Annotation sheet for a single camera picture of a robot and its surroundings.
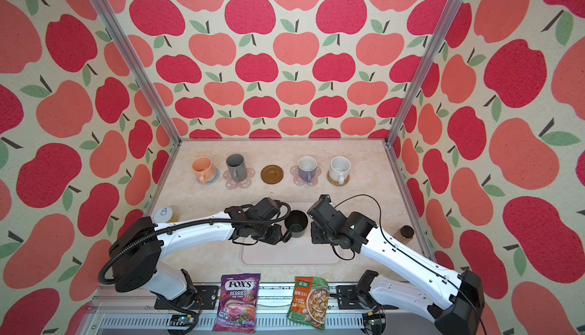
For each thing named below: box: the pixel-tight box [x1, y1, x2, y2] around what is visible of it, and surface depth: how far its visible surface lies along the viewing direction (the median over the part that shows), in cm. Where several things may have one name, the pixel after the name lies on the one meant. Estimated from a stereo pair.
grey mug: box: [225, 153, 248, 183], surface depth 100 cm
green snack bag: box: [286, 276, 330, 332], surface depth 74 cm
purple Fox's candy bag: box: [212, 273, 261, 334], surface depth 73 cm
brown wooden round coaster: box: [260, 164, 285, 186], surface depth 110 cm
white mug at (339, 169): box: [329, 156, 352, 186], surface depth 101 cm
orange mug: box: [191, 156, 216, 186], surface depth 101 cm
